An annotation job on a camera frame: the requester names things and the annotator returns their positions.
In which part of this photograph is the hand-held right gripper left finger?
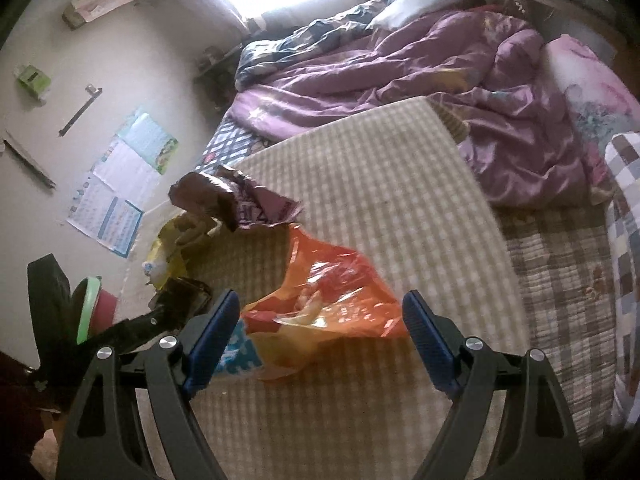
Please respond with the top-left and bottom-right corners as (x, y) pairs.
(55, 288), (242, 480)

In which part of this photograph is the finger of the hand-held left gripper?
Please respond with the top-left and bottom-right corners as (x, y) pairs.
(149, 277), (214, 323)

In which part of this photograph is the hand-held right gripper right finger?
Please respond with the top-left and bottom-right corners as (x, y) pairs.
(401, 288), (586, 480)

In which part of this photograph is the green-rimmed red bin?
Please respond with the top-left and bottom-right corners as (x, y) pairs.
(74, 275), (119, 346)

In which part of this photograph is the yellow snack wrapper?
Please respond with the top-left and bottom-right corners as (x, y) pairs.
(150, 215), (223, 291)

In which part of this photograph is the orange plastic bag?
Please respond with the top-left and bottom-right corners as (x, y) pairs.
(240, 225), (411, 381)

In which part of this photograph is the blue and white snack packet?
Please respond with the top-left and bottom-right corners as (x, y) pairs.
(212, 317), (266, 381)

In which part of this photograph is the dark wooden door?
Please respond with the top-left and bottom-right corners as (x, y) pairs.
(0, 350), (56, 480)

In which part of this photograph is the purple and brown snack wrapper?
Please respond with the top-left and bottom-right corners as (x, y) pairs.
(169, 165), (303, 233)

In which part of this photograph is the brown checked bedsheet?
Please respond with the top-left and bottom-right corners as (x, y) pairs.
(500, 200), (626, 446)

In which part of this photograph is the tan fuzzy cloth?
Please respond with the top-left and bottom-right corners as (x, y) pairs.
(30, 427), (63, 480)

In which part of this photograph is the blue checked bedsheet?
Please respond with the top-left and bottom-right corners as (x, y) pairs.
(195, 110), (271, 176)

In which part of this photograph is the beige plaid mat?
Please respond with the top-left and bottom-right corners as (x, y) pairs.
(135, 96), (526, 480)

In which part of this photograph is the dark bedside stand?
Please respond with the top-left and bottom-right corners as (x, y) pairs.
(195, 45), (246, 111)

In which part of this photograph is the brown and blue checked blanket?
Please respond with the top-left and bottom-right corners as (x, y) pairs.
(602, 132), (640, 431)

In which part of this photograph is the purple quilt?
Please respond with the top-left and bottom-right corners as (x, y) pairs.
(232, 7), (591, 211)

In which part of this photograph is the blue patchwork quilt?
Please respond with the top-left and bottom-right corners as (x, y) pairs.
(235, 0), (451, 88)

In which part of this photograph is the pink printed pillow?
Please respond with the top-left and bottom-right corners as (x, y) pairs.
(542, 35), (640, 161)

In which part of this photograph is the white pillow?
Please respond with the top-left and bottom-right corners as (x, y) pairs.
(367, 0), (466, 31)

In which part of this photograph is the blue and white wall poster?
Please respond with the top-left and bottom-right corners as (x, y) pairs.
(67, 172), (143, 259)

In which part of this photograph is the white text wall poster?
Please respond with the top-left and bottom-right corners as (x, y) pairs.
(92, 137), (161, 211)

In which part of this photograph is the long metal wall bracket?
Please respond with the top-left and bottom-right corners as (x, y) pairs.
(2, 130), (57, 190)

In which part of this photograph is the teal wall poster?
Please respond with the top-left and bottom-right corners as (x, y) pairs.
(116, 110), (179, 176)

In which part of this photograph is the short metal wall bracket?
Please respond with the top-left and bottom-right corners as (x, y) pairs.
(59, 84), (103, 137)

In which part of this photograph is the green wall box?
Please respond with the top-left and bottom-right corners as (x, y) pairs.
(14, 64), (52, 106)

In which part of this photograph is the pink wall box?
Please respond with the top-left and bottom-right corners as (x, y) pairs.
(62, 0), (148, 31)

